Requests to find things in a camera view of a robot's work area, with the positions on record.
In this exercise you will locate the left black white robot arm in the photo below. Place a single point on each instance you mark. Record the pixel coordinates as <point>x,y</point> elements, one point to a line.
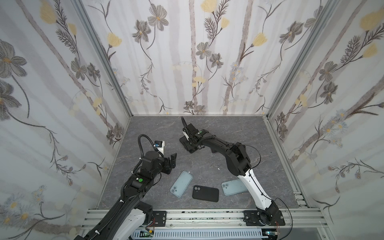
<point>129,212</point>

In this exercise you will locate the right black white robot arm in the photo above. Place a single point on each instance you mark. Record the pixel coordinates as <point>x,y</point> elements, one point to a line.
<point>239,164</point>

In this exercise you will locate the white slotted cable duct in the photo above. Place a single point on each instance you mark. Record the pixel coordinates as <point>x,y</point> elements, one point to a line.
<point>204,234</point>

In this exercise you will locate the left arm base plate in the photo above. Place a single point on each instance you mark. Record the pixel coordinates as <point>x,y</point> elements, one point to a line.
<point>156,219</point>

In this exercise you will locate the black phone case front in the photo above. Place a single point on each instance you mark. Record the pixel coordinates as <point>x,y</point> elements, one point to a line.
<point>205,193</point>

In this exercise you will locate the black phone case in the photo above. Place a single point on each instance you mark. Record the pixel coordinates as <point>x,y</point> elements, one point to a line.
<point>205,193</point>
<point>187,145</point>

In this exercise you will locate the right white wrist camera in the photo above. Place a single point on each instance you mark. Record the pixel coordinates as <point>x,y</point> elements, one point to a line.
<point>186,134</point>

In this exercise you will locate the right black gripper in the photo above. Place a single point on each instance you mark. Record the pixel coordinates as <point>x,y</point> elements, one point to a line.
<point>191,137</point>

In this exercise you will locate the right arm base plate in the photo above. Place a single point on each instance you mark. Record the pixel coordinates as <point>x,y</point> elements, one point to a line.
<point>263,219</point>

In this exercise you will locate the pale blue phone right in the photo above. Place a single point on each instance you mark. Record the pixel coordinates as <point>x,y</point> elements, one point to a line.
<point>233,187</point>

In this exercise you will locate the pale blue phone left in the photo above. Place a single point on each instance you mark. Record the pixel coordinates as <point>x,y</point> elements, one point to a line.
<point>181,184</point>

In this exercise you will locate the small green circuit board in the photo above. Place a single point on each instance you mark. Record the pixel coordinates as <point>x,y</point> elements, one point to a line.
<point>146,234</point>

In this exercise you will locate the aluminium front rail frame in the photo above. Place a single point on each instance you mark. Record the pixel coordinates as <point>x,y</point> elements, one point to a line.
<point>301,223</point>

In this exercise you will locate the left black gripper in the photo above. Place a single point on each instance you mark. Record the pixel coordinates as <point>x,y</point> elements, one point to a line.
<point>166,165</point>

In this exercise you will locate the pale blue phone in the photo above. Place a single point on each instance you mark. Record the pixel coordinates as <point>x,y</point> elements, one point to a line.
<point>181,184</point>
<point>233,187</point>

